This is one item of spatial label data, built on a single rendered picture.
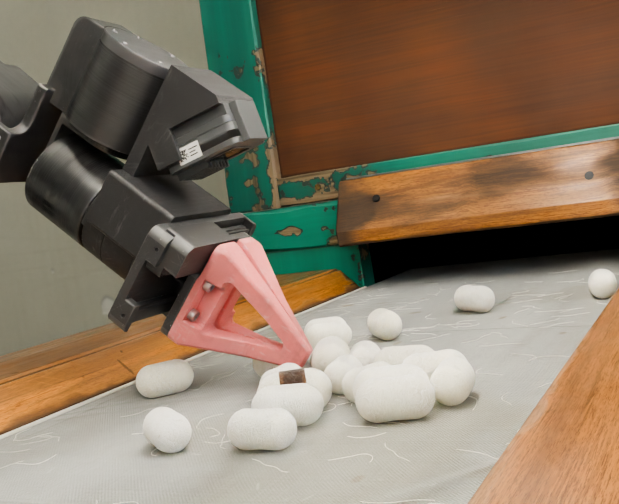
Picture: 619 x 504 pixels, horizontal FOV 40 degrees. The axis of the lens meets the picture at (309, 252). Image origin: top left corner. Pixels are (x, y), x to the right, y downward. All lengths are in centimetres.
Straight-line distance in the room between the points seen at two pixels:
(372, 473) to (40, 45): 192
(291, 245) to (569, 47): 36
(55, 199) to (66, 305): 164
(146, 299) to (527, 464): 31
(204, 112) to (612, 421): 29
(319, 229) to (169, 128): 48
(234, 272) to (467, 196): 40
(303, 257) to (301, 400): 58
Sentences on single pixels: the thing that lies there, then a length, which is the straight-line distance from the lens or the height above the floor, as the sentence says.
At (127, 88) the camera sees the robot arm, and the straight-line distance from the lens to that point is 51.
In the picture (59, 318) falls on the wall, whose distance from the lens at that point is 219.
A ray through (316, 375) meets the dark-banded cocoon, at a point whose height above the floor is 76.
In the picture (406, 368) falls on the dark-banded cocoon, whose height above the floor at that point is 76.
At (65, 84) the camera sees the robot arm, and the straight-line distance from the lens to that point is 54.
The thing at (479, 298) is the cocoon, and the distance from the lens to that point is 65.
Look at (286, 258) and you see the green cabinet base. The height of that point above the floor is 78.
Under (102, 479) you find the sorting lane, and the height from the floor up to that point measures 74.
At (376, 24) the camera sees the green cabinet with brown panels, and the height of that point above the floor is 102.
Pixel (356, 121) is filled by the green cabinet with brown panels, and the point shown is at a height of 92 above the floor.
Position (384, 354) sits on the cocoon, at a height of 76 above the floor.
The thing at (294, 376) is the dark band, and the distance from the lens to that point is 42.
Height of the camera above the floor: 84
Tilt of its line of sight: 3 degrees down
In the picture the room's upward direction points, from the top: 8 degrees counter-clockwise
